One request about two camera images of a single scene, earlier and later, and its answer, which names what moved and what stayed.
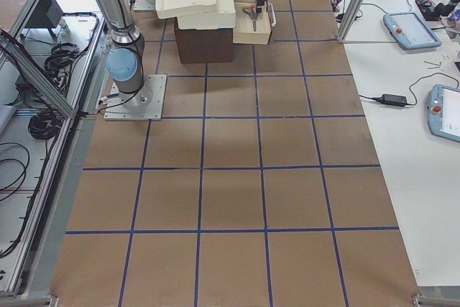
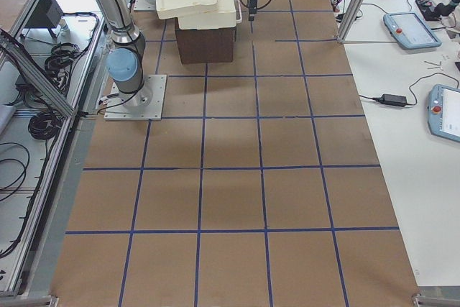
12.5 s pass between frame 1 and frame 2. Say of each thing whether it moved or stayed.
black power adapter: stayed
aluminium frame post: stayed
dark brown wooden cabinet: stayed
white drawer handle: moved
